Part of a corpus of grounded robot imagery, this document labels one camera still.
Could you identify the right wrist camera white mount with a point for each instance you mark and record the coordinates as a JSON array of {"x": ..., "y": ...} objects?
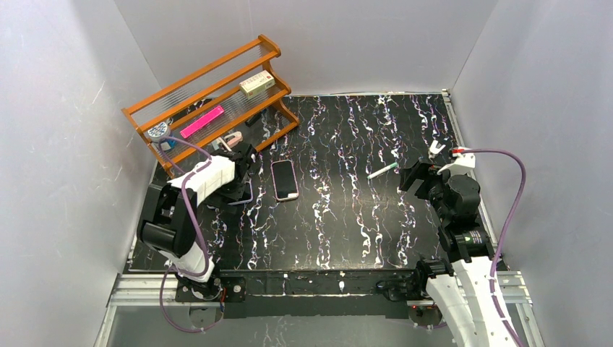
[{"x": 462, "y": 162}]

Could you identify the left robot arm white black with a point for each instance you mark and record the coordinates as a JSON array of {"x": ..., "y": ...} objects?
[{"x": 168, "y": 221}]

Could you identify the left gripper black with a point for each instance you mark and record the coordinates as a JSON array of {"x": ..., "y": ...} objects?
[{"x": 244, "y": 160}]

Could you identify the orange wooden shelf rack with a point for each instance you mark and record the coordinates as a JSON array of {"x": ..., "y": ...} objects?
[{"x": 216, "y": 84}]

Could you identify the white green marker pen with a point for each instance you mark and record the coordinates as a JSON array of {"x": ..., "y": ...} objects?
[{"x": 382, "y": 171}]

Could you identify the pink white stapler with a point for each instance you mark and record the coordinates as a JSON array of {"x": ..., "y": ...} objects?
[{"x": 233, "y": 139}]

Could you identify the white staple remover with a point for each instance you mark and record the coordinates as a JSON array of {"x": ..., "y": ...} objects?
[{"x": 435, "y": 149}]

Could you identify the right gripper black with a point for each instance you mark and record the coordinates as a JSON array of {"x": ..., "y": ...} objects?
[{"x": 417, "y": 174}]

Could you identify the lavender phone case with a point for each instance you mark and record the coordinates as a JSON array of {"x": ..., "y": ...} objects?
[{"x": 246, "y": 197}]

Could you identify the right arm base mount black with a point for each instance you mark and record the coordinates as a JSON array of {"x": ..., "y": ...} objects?
[{"x": 413, "y": 287}]

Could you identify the white cardboard box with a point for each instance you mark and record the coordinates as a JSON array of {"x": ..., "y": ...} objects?
[{"x": 257, "y": 84}]

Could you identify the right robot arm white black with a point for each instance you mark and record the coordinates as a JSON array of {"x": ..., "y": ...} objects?
[{"x": 464, "y": 286}]

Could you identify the phone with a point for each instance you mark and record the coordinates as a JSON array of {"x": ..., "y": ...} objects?
[{"x": 284, "y": 180}]

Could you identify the small black object on shelf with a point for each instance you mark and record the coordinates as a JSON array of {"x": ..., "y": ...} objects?
[{"x": 253, "y": 119}]

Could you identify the pink flat box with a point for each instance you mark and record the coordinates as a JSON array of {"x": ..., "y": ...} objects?
[{"x": 202, "y": 121}]

